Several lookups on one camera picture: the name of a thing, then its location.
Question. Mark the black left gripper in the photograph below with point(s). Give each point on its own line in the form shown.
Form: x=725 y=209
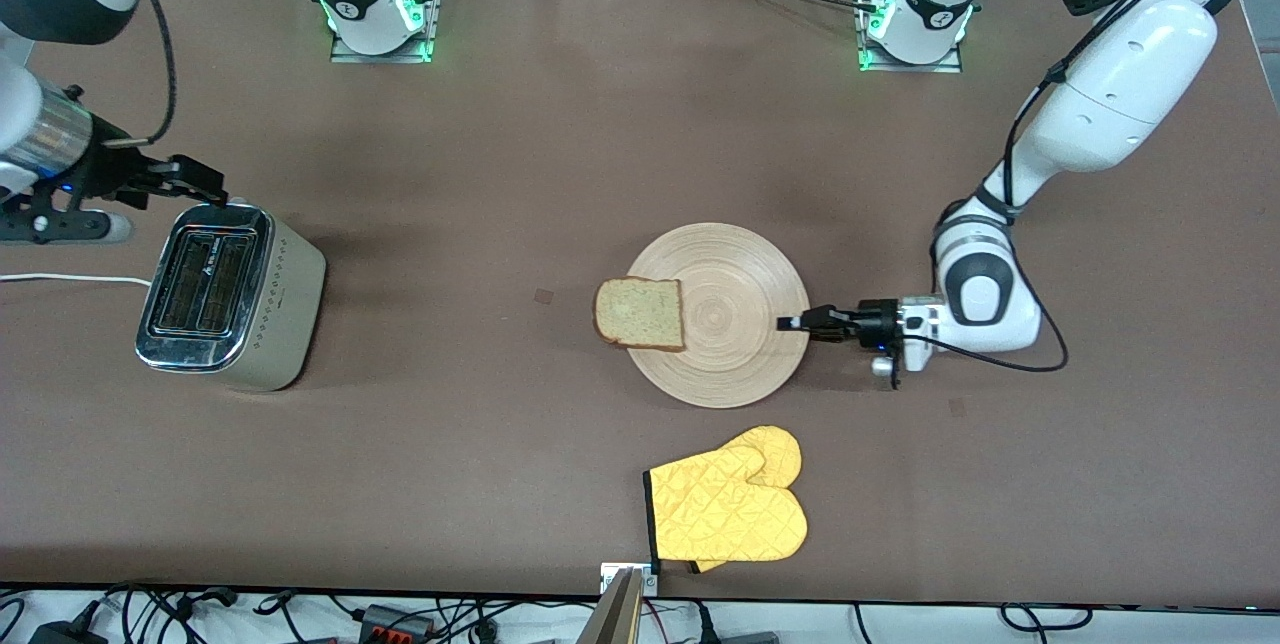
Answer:
x=877 y=321

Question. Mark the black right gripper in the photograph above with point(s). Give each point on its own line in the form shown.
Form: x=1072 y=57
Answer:
x=108 y=170

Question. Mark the round wooden plate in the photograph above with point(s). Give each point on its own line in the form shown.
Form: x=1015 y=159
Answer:
x=730 y=324

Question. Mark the brown bread slice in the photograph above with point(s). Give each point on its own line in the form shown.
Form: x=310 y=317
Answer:
x=640 y=314

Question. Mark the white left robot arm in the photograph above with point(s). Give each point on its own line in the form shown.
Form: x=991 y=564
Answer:
x=1130 y=74

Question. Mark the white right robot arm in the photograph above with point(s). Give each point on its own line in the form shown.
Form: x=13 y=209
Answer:
x=375 y=29

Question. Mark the chrome and beige toaster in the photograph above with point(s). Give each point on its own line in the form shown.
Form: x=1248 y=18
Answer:
x=285 y=314

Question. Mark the yellow quilted oven mitt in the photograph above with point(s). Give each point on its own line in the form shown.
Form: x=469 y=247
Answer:
x=775 y=449
x=730 y=514

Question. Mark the grey box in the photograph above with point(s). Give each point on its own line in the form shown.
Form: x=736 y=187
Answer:
x=750 y=638

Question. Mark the aluminium profile bar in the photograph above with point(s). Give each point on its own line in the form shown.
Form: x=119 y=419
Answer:
x=615 y=619

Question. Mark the black power adapter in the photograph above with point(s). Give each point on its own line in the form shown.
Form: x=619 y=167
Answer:
x=65 y=636

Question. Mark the black box with red connectors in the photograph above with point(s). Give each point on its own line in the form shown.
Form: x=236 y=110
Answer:
x=395 y=624

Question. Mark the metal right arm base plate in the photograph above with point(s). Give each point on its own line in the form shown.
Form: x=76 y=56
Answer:
x=345 y=55

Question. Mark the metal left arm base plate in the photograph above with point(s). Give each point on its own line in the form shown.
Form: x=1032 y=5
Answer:
x=950 y=67

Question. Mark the silver metal bracket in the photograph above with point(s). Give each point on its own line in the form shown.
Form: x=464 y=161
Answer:
x=610 y=574

